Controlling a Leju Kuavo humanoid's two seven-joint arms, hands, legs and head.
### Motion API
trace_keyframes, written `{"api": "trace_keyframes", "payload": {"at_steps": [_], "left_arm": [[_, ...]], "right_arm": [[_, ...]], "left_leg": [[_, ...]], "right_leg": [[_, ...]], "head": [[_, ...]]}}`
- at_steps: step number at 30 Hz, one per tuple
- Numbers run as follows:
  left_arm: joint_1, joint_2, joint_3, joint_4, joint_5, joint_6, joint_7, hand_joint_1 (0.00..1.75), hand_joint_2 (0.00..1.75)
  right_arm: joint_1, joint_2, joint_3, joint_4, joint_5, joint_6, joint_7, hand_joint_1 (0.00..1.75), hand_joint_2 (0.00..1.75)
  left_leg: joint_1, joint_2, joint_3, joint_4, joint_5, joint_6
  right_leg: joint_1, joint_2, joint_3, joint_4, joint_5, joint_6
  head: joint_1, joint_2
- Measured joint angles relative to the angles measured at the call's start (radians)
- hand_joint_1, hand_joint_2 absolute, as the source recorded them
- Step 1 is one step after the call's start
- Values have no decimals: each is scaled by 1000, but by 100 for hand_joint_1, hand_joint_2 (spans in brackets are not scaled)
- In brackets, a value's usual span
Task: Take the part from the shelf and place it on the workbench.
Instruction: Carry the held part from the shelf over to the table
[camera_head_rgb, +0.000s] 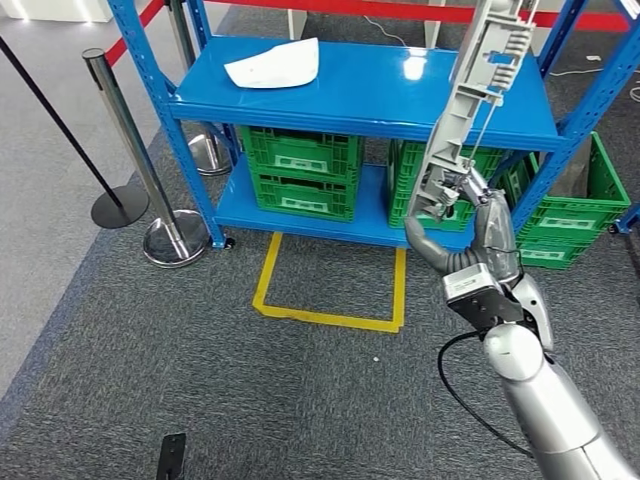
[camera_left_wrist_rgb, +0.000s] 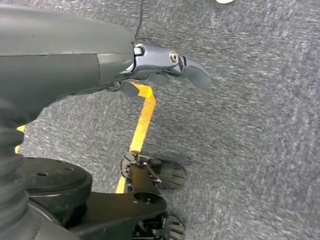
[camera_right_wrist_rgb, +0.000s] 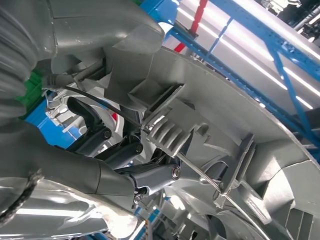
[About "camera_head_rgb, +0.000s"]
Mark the white display plinth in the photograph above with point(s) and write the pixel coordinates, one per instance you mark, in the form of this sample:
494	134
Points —
50	8

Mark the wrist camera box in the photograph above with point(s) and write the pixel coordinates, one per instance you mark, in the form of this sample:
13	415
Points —
480	298
170	457

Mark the white plastic car part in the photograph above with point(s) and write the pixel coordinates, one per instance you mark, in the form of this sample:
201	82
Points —
275	66

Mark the black stanchion post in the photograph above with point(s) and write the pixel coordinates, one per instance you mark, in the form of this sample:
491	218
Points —
120	206

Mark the long red barrier belt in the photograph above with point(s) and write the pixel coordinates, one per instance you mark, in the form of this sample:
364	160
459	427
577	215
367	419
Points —
400	10

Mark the grey flat board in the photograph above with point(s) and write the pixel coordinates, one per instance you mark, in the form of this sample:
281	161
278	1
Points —
572	169

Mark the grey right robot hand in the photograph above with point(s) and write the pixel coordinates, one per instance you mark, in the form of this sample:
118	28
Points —
497	232

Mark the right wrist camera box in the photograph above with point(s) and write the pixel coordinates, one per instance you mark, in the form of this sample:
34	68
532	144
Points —
480	298

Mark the grey wheel hubcap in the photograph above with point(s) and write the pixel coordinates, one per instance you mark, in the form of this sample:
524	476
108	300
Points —
467	99

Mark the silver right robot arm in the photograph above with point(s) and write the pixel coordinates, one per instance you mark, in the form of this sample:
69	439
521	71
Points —
540	404

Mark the chrome stanchion post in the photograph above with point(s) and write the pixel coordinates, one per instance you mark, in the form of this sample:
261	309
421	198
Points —
135	148
180	40

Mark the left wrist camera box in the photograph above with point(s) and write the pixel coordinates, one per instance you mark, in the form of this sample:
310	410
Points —
170	457

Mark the short red barrier belt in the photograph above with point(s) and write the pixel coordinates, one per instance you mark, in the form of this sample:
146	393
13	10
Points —
130	33

